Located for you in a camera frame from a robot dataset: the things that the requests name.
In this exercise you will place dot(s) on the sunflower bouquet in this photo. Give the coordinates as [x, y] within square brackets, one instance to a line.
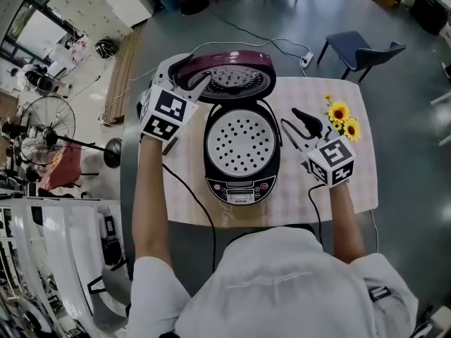
[340, 113]

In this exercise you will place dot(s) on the grey chair with black legs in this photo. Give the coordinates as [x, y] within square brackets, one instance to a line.
[112, 287]

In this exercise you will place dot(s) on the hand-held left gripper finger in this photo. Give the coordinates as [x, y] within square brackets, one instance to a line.
[199, 88]
[165, 69]

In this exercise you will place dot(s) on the red cloth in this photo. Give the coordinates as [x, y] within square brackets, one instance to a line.
[63, 167]

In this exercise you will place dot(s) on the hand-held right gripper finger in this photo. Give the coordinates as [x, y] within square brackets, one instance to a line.
[296, 137]
[311, 125]

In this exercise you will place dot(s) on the person's left forearm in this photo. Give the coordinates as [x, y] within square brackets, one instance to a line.
[151, 206]

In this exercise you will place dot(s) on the purple rice cooker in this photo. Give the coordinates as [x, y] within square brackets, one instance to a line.
[243, 192]

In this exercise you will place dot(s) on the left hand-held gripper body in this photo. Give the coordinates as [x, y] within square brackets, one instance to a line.
[169, 113]

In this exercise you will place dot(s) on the white perforated steamer tray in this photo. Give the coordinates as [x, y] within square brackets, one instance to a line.
[239, 143]

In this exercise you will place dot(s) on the blue-grey chair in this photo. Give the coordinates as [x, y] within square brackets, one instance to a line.
[366, 53]

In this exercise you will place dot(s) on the checkered tablecloth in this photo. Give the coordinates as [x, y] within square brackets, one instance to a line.
[317, 195]

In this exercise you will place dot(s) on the person's white shirt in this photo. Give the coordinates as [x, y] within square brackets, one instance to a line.
[275, 287]

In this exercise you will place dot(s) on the white power strip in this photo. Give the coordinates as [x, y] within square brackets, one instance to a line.
[306, 59]

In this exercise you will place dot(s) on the person's right forearm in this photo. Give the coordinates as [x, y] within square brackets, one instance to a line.
[347, 224]

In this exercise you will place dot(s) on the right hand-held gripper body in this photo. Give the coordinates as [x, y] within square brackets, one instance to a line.
[331, 160]

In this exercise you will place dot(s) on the brown wooden board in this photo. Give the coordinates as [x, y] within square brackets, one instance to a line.
[121, 79]

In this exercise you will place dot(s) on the black case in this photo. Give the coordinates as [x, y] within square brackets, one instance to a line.
[430, 11]

